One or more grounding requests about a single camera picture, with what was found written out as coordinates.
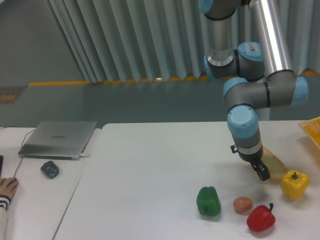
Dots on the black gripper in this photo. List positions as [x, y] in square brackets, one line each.
[254, 158]

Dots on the triangular toasted bread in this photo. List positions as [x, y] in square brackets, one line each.
[277, 169]

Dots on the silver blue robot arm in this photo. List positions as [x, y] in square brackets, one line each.
[259, 74]

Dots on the striped sleeve forearm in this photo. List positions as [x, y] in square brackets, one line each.
[4, 203]

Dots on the yellow plastic basket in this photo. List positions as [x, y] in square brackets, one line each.
[312, 130]

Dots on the person's hand on mouse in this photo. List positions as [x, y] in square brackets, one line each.
[8, 187]

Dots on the yellow bell pepper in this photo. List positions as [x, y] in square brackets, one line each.
[294, 183]

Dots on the brown egg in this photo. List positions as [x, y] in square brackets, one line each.
[242, 204]

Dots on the red bell pepper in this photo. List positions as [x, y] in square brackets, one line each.
[261, 218]

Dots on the green bell pepper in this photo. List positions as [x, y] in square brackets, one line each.
[207, 201]

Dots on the grey pleated curtain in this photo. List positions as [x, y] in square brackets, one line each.
[144, 40]

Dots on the small black plastic tray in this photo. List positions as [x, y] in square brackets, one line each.
[50, 169]

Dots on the silver closed laptop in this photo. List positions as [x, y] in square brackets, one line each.
[58, 140]

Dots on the black keyboard edge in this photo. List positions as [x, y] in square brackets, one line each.
[1, 164]

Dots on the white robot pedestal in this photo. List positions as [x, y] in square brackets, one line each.
[263, 114]

